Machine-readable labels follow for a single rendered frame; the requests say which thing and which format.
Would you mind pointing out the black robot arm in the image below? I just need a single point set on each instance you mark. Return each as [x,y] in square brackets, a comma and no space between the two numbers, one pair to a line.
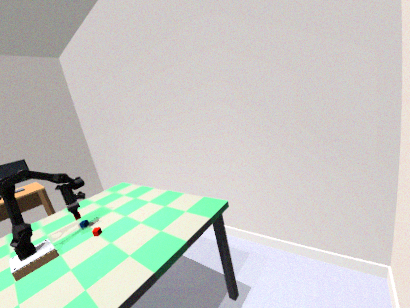
[22,232]

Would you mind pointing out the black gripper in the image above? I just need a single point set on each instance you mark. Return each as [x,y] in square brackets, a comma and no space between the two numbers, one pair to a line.
[72,205]

